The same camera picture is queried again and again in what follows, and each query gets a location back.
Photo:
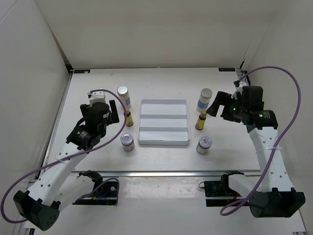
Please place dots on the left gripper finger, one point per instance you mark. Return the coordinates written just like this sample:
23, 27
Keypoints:
113, 108
84, 110

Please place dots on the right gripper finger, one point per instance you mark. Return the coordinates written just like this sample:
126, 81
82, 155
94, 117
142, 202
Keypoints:
220, 100
227, 113

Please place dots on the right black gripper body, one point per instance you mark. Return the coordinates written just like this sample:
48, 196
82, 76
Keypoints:
237, 107

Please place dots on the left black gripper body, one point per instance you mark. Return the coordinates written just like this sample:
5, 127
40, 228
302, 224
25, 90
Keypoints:
109, 119

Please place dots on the tall white bottle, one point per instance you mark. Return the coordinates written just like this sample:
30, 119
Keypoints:
204, 100
123, 94

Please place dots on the small yellow bottle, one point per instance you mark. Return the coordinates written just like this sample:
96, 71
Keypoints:
129, 120
201, 121

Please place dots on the short spice jar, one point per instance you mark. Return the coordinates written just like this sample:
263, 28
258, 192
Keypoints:
204, 144
127, 141

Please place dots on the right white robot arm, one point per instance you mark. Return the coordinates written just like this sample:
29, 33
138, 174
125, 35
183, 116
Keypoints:
274, 194

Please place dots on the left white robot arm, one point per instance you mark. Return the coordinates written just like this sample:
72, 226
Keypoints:
42, 202

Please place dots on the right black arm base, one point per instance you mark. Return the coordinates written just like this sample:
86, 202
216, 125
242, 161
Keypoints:
218, 193

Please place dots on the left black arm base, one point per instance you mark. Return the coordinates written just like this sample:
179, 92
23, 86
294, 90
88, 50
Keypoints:
106, 195

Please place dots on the right blue corner label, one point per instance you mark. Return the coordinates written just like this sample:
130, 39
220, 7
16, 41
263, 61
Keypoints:
227, 69

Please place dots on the blue corner label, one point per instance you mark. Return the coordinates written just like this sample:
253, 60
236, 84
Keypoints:
81, 71
227, 69

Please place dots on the left blue corner label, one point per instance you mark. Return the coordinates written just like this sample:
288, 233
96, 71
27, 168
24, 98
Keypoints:
81, 71

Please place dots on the white metal organizer tray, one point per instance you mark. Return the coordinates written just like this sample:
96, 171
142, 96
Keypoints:
164, 122

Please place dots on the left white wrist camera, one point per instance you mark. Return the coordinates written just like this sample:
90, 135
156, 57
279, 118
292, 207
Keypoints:
97, 96

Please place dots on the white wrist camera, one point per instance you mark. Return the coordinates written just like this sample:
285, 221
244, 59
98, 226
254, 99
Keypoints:
239, 87
97, 96

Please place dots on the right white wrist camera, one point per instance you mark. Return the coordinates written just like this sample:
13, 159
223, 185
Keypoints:
239, 87

